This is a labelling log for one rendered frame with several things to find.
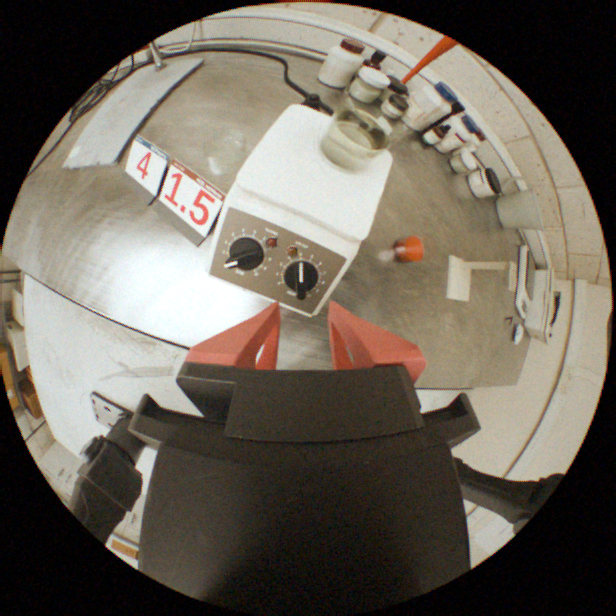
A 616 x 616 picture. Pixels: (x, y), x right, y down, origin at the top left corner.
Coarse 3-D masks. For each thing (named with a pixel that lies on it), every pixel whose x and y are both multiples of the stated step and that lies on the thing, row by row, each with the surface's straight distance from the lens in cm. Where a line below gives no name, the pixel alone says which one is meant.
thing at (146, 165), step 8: (136, 144) 33; (136, 152) 33; (144, 152) 31; (152, 152) 29; (136, 160) 33; (144, 160) 31; (152, 160) 29; (160, 160) 28; (128, 168) 35; (136, 168) 33; (144, 168) 31; (152, 168) 29; (160, 168) 28; (144, 176) 31; (152, 176) 29; (152, 184) 29
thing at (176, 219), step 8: (176, 160) 26; (200, 176) 23; (160, 200) 28; (224, 200) 22; (160, 208) 28; (168, 208) 27; (216, 208) 22; (168, 216) 27; (176, 216) 26; (184, 216) 26; (216, 216) 25; (176, 224) 26; (184, 224) 26; (192, 224) 25; (216, 224) 25; (184, 232) 25; (192, 232) 25; (200, 232) 25; (208, 232) 24; (192, 240) 25; (200, 240) 24
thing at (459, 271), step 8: (456, 264) 42; (464, 264) 43; (472, 264) 42; (480, 264) 41; (488, 264) 40; (496, 264) 39; (504, 264) 39; (512, 264) 38; (448, 272) 40; (456, 272) 42; (464, 272) 44; (512, 272) 38; (448, 280) 40; (456, 280) 42; (464, 280) 44; (512, 280) 38; (448, 288) 40; (456, 288) 42; (464, 288) 44; (512, 288) 39; (448, 296) 40; (456, 296) 42; (464, 296) 45
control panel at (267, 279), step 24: (240, 216) 18; (264, 240) 18; (288, 240) 18; (216, 264) 20; (264, 264) 19; (288, 264) 18; (312, 264) 18; (336, 264) 19; (264, 288) 20; (288, 288) 20; (312, 312) 21
